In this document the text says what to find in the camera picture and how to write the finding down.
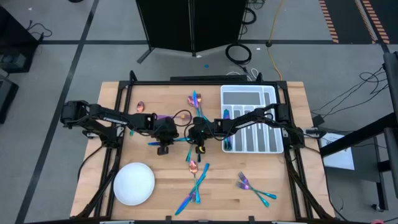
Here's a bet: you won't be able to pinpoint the purple-handled iridescent fork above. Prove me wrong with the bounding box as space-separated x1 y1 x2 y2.
155 113 192 121

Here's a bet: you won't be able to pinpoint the iridescent rainbow table knife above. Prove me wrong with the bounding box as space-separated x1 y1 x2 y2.
147 138 191 147
174 172 206 217
223 108 233 151

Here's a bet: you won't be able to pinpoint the pink-bowl iridescent spoon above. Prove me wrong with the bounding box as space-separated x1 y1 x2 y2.
187 95 206 121

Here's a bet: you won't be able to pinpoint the iridescent rainbow spoon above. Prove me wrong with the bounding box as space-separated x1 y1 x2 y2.
195 93 208 121

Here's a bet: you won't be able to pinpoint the small copper-bowl iridescent spoon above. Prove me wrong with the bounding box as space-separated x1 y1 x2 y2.
129 100 146 136

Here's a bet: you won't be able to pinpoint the gold-bowl iridescent spoon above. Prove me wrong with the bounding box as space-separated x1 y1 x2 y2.
188 160 201 205

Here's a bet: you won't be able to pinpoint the white plastic cutlery tray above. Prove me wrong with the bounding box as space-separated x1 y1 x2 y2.
220 84 284 154

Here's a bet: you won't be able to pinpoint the white round plate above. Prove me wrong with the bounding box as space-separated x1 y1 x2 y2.
113 162 156 207

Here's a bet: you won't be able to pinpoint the black folding partition screen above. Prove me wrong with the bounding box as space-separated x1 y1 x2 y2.
135 0 249 65

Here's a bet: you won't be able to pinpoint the white paper box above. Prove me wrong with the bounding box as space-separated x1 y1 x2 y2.
319 131 356 171

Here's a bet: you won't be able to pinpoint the black equipment box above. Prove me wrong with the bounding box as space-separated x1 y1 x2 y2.
0 76 20 124

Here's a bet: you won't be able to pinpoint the black desk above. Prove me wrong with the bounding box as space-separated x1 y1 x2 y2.
0 5 40 74

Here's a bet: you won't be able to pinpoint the black metal stand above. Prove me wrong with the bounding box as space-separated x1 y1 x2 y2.
319 51 398 212

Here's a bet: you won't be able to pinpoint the teal-handled iridescent cutlery piece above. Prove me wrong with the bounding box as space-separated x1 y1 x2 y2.
185 144 194 164

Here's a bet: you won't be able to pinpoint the black metal table frame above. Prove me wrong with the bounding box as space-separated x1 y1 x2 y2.
70 70 336 220

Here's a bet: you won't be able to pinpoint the white floor cable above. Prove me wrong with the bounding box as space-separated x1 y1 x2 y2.
226 67 259 82

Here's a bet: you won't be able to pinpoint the black coiled floor cable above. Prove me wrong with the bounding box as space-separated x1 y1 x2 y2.
224 42 252 65

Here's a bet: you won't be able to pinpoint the yellow power cable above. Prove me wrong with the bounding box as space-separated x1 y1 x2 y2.
266 0 286 81

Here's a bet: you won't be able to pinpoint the black floor cables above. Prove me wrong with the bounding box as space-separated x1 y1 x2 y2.
310 63 391 118

